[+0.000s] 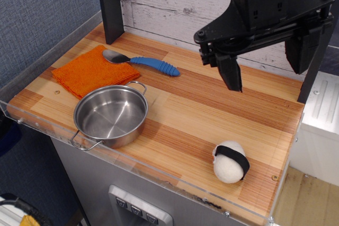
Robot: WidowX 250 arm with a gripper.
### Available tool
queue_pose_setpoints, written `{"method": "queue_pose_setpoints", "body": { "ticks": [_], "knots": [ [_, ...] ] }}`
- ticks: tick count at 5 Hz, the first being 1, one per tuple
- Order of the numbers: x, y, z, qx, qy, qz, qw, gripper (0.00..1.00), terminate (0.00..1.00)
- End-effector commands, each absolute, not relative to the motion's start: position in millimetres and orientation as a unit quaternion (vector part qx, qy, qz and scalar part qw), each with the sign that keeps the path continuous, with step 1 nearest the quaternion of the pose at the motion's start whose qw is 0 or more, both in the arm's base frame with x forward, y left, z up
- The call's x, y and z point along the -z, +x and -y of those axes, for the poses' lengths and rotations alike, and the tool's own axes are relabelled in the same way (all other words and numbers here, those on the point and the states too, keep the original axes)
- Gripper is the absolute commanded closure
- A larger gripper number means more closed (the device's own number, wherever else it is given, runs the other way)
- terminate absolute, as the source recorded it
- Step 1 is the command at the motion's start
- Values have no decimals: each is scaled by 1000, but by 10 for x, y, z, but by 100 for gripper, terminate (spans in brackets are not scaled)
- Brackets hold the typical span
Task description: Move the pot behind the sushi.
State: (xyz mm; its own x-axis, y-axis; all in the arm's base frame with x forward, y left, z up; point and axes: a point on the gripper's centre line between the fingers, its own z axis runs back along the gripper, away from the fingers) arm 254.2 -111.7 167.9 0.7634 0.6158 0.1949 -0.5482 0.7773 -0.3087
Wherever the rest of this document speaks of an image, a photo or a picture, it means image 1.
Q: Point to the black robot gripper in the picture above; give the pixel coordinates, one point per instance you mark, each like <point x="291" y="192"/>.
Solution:
<point x="247" y="25"/>

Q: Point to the stainless steel pot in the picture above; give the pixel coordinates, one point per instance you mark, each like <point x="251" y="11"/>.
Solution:
<point x="112" y="115"/>

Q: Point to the white egg with black band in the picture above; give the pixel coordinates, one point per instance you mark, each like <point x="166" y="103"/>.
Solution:
<point x="230" y="164"/>

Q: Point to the white side cabinet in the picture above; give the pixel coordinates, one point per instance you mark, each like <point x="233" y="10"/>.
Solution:
<point x="315" y="151"/>

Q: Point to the orange folded cloth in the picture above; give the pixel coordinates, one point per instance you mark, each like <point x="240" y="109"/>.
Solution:
<point x="91" y="71"/>

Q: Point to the grey cabinet with button panel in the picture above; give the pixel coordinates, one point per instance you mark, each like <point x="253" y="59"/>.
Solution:
<point x="156" y="185"/>

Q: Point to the black and yellow object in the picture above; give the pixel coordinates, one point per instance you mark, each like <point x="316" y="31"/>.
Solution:
<point x="16" y="211"/>

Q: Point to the black right vertical post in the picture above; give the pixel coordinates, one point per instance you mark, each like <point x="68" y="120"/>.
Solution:
<point x="317" y="60"/>

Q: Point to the black vertical post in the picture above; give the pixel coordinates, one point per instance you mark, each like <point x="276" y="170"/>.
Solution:
<point x="317" y="60"/>
<point x="112" y="19"/>

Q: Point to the blue handled metal spoon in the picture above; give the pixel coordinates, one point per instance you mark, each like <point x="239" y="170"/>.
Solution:
<point x="162" y="66"/>

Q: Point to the black left vertical post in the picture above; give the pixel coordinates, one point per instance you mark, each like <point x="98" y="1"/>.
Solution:
<point x="112" y="19"/>

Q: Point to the clear acrylic guard rail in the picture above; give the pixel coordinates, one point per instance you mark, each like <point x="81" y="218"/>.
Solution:
<point x="176" y="144"/>

